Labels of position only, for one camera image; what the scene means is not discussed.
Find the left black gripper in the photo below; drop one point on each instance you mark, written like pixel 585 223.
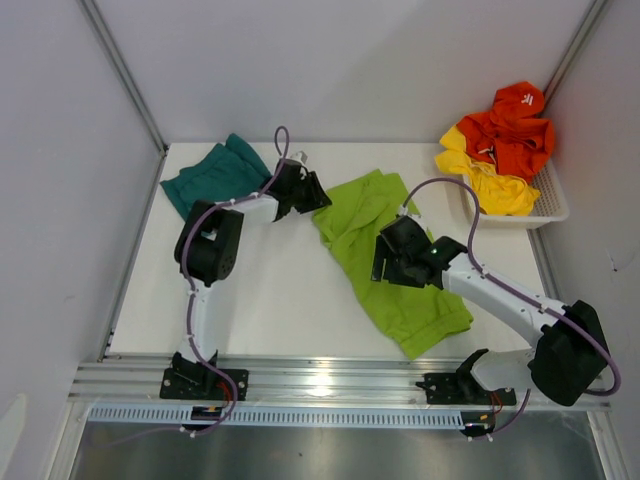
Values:
pixel 317 197

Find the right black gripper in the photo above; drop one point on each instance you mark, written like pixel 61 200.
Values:
pixel 390 275

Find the lime green shorts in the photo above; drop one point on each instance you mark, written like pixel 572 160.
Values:
pixel 416 319

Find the teal green shorts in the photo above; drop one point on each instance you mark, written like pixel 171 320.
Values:
pixel 230 170

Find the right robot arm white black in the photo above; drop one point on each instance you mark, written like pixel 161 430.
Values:
pixel 566 350

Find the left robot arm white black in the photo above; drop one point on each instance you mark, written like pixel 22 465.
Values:
pixel 210 240

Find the yellow shorts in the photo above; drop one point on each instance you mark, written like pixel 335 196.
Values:
pixel 504 195

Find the orange shorts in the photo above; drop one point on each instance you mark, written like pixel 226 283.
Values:
pixel 511 135

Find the white plastic basket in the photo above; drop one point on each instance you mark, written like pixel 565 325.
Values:
pixel 550 207

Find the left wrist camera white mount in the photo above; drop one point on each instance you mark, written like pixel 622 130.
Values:
pixel 299 157

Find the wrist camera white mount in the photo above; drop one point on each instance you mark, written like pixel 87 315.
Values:
pixel 299 157
pixel 404 211

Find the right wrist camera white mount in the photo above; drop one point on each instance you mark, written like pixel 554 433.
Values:
pixel 404 211

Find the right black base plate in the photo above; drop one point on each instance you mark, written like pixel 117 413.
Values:
pixel 461 389

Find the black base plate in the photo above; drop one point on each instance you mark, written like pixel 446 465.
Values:
pixel 201 386
pixel 461 389

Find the left corner aluminium post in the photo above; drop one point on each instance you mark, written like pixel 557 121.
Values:
pixel 113 53

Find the corner aluminium post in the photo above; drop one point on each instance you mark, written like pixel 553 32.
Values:
pixel 587 26
pixel 113 53

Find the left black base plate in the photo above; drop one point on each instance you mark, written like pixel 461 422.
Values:
pixel 201 386

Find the aluminium rail frame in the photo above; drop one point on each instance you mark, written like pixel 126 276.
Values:
pixel 297 327

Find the slotted grey cable duct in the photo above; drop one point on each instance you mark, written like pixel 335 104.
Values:
pixel 420 418

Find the right corner aluminium post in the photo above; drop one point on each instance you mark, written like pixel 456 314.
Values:
pixel 587 26

